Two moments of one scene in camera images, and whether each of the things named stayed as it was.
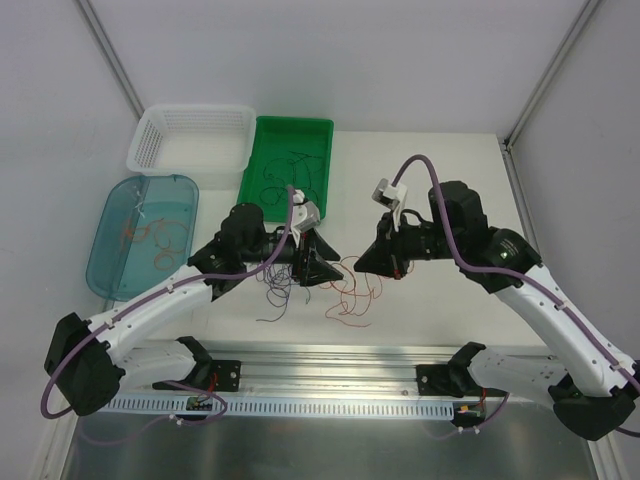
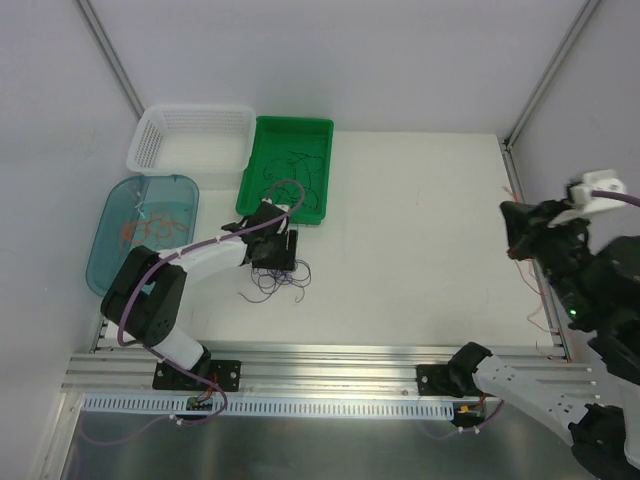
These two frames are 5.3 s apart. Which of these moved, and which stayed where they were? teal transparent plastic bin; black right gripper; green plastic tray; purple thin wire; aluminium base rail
Moved: black right gripper; purple thin wire
Stayed: teal transparent plastic bin; aluminium base rail; green plastic tray
